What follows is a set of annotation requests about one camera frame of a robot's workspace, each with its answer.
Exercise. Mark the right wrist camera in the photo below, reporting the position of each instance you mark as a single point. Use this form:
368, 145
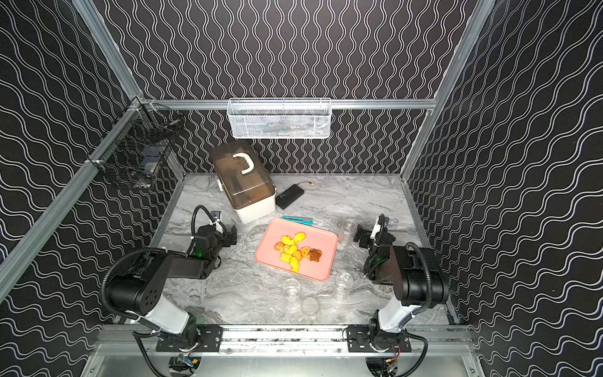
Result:
376, 229

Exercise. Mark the black wire wall basket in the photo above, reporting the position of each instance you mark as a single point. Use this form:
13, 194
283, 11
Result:
138, 155

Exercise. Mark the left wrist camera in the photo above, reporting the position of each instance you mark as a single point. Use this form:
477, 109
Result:
215, 217

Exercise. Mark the white mesh wall basket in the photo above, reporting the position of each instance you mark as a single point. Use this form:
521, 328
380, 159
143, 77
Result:
280, 118

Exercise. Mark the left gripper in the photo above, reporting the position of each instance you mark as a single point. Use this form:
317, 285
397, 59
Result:
226, 236

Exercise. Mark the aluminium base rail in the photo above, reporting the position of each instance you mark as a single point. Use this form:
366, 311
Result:
297, 341

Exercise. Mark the black battery pack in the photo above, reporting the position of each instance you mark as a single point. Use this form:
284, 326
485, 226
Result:
289, 196

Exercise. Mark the clear jar lid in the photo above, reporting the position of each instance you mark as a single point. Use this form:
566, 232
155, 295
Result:
310, 306

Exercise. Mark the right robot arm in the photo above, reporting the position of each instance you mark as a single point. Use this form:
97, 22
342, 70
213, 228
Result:
414, 275

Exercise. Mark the white box brown lid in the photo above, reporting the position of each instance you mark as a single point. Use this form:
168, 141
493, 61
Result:
244, 180

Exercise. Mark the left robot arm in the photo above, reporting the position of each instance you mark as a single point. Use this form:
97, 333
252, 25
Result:
133, 286

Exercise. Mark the brown star cookie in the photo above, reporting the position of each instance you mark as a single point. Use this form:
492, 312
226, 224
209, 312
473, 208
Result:
315, 255

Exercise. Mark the clear jar dark cookies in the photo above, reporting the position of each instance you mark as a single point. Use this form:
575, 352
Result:
291, 289

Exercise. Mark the square waffle cookie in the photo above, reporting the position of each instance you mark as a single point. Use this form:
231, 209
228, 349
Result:
286, 257

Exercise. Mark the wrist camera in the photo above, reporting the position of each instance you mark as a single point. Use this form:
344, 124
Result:
215, 217
376, 229

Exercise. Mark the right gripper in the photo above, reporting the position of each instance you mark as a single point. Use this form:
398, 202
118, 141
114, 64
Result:
366, 237

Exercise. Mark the pink plastic tray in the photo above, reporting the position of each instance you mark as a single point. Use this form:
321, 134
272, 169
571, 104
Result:
323, 240

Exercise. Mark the teal utility knife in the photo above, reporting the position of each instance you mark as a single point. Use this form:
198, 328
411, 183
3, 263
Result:
299, 220

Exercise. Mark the clear jar yellow cookies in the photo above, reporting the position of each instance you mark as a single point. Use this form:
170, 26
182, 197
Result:
343, 285

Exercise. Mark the yellow fish cookie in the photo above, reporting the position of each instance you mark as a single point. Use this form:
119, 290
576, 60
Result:
294, 266

